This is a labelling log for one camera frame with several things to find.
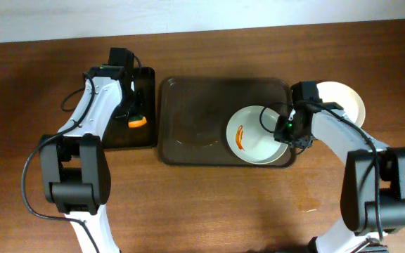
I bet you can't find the white plate bottom right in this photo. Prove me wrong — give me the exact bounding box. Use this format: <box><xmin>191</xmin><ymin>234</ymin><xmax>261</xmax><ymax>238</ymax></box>
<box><xmin>226</xmin><ymin>105</ymin><xmax>288</xmax><ymax>165</ymax></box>

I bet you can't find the orange green scrub sponge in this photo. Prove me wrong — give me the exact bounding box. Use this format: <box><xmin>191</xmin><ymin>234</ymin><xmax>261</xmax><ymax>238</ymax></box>
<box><xmin>128</xmin><ymin>115</ymin><xmax>148</xmax><ymax>129</ymax></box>

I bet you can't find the white plate top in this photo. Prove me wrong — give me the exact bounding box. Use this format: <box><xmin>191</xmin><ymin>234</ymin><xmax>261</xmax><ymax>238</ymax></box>
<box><xmin>317</xmin><ymin>81</ymin><xmax>366</xmax><ymax>127</ymax></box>

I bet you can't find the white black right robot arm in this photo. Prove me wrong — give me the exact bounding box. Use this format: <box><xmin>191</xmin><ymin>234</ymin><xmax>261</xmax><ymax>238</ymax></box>
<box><xmin>274</xmin><ymin>100</ymin><xmax>405</xmax><ymax>252</ymax></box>

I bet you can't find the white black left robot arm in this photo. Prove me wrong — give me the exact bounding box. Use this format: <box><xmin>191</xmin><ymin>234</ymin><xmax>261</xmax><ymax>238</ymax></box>
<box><xmin>40</xmin><ymin>65</ymin><xmax>147</xmax><ymax>252</ymax></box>

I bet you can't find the brown serving tray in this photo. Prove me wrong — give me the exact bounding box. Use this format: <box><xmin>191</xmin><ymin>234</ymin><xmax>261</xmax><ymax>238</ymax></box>
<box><xmin>157</xmin><ymin>77</ymin><xmax>291</xmax><ymax>167</ymax></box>

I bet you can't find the black water tray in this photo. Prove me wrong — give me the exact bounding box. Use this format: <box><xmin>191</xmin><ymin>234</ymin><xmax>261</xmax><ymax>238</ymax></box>
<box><xmin>102</xmin><ymin>67</ymin><xmax>158</xmax><ymax>150</ymax></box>

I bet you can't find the white plate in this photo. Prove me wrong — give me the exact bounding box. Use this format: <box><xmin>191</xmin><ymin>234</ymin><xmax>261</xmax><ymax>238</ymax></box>
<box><xmin>226</xmin><ymin>105</ymin><xmax>288</xmax><ymax>165</ymax></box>
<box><xmin>317</xmin><ymin>81</ymin><xmax>366</xmax><ymax>127</ymax></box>

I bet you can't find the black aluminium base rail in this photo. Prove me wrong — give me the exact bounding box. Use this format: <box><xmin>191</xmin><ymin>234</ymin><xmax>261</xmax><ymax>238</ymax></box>
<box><xmin>351</xmin><ymin>238</ymin><xmax>389</xmax><ymax>253</ymax></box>

